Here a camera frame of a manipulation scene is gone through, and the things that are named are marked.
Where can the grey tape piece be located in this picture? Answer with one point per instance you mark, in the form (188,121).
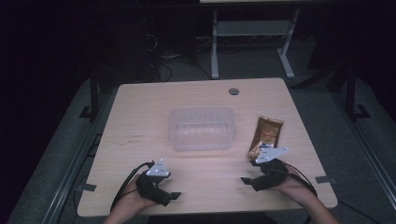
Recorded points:
(86,187)
(323,179)

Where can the gold brown snack packet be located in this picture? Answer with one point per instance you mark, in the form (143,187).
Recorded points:
(267,132)

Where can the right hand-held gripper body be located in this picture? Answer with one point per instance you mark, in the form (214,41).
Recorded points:
(271,175)

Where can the clear plastic container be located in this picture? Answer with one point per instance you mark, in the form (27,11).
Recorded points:
(201,129)

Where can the grey metal floor rail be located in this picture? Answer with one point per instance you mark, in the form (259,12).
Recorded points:
(370,155)
(67,183)

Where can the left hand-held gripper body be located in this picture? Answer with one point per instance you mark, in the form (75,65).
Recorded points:
(155,170)

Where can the grey table grommet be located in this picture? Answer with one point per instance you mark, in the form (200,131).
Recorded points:
(233,91)

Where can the person's left hand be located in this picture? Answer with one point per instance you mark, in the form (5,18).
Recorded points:
(134,199)

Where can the white metal desk frame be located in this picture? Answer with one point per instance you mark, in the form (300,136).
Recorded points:
(252,28)

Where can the person's right hand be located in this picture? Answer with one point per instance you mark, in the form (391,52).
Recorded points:
(295,186)

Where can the black metal stand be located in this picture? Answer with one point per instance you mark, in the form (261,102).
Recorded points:
(94,93)
(351,93)

